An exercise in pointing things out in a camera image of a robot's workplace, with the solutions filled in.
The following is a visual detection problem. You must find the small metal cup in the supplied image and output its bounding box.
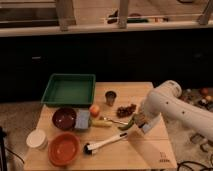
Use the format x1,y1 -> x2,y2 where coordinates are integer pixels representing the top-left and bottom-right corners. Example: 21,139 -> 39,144
105,91 -> 117,106

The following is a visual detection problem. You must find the green plastic tray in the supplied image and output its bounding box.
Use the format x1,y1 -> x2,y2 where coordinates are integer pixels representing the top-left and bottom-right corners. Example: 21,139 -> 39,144
41,74 -> 96,108

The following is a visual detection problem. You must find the orange plastic bowl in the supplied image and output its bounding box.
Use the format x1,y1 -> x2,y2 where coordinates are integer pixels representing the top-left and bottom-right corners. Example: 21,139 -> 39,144
48,132 -> 80,167

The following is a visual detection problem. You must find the red apple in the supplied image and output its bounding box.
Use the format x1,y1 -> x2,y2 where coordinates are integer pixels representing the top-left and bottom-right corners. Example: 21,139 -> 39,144
89,104 -> 100,117

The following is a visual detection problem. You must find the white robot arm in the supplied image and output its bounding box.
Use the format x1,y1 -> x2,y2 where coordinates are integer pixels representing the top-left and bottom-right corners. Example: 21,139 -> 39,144
141,80 -> 213,141

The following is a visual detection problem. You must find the blue grey sponge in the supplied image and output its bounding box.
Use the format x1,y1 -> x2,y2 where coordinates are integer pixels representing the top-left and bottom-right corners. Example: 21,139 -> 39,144
75,110 -> 90,130

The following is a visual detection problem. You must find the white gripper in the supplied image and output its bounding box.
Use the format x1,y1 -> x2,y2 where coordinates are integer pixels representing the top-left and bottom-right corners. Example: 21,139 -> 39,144
135,114 -> 160,134

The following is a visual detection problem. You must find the white handled brush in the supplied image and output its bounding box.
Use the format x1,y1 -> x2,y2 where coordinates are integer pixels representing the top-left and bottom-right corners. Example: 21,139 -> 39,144
83,133 -> 127,155

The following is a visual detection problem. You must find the dark brown bowl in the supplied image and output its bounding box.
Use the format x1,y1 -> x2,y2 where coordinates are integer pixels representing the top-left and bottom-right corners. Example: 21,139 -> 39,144
52,108 -> 76,130

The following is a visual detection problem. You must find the dark grape bunch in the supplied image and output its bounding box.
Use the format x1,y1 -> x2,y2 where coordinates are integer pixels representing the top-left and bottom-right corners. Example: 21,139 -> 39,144
116,104 -> 136,118

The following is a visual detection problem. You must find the green pepper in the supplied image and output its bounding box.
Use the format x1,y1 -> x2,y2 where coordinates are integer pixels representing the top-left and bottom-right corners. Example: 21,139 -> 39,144
118,116 -> 135,131

